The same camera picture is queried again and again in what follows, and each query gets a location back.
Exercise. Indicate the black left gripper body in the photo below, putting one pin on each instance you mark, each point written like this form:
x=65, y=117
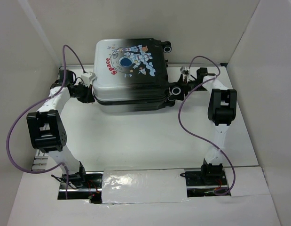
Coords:
x=82, y=92

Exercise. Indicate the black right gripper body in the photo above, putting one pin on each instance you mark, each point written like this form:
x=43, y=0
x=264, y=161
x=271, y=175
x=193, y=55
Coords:
x=181, y=85

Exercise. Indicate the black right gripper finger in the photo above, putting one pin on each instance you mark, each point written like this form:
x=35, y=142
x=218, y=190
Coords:
x=182, y=81
x=183, y=93

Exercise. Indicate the grey-lined suitcase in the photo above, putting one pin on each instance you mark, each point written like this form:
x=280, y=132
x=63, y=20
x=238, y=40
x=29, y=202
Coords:
x=132, y=75

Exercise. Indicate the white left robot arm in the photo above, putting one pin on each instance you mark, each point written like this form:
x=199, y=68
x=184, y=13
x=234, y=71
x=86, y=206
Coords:
x=47, y=132

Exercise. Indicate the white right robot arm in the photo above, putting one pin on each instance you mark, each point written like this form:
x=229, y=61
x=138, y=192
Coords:
x=221, y=113

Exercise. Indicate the white taped cover sheet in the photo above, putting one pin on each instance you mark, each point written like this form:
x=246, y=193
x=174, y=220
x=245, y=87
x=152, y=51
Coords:
x=143, y=186

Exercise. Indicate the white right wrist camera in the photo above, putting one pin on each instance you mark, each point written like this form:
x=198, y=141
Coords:
x=185, y=70

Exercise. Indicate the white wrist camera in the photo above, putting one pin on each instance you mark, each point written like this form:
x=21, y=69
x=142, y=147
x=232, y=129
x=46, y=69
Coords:
x=185, y=70
x=88, y=78

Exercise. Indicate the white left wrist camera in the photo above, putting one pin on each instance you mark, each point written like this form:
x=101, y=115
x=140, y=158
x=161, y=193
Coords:
x=88, y=78

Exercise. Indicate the aluminium frame rail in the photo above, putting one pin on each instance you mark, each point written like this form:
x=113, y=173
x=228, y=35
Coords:
x=40, y=161

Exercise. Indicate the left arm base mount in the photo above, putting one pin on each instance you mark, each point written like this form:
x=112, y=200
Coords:
x=89, y=190

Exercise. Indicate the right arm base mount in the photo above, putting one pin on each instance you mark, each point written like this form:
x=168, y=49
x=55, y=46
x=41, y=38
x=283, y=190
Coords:
x=200, y=186

